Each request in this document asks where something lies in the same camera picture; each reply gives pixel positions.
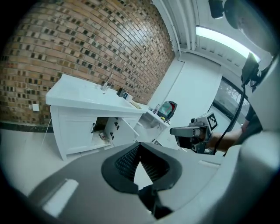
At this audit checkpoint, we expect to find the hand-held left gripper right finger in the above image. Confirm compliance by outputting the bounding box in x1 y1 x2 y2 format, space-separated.
139 141 227 212

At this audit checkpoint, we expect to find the white vanity cabinet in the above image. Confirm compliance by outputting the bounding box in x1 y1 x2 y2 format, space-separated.
49 104 145 162

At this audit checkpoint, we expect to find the dark window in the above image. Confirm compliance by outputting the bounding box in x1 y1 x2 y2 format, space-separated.
213 76 250 123

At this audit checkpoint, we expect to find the white cabinet door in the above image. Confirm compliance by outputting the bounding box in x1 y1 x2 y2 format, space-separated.
104 116 140 149
57 115 97 153

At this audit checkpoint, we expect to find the person's head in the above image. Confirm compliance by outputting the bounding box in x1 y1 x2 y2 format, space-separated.
224 0 279 54

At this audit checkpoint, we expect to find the green and red bag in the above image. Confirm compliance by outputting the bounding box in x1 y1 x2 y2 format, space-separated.
157 101 178 120

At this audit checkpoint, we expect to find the person's black shirt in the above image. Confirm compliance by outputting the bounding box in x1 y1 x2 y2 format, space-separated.
240 104 264 145

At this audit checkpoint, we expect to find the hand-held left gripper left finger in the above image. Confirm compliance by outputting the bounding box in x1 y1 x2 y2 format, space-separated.
28 142 155 221

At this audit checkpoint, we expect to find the person's right forearm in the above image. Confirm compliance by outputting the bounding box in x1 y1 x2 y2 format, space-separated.
206 128 249 154

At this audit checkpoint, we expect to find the thin white pipe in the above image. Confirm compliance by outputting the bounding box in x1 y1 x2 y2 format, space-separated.
41 117 53 147

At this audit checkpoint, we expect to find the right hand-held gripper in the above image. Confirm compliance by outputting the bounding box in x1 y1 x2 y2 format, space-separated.
169 111 220 155

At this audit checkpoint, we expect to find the long ceiling light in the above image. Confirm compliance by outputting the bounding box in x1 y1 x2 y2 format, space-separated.
195 24 261 63

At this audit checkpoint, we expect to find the black thick cable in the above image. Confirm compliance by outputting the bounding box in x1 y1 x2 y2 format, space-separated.
212 84 248 154

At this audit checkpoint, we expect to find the black mounted device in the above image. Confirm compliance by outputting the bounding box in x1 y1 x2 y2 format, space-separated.
240 52 261 88

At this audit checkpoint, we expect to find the white ceramic sink top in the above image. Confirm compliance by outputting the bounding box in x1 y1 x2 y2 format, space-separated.
45 73 147 115

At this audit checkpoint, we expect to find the chrome faucet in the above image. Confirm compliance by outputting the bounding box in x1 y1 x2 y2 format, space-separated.
100 71 115 91

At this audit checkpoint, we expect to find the black head camera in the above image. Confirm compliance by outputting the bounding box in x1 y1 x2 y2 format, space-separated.
208 0 226 20

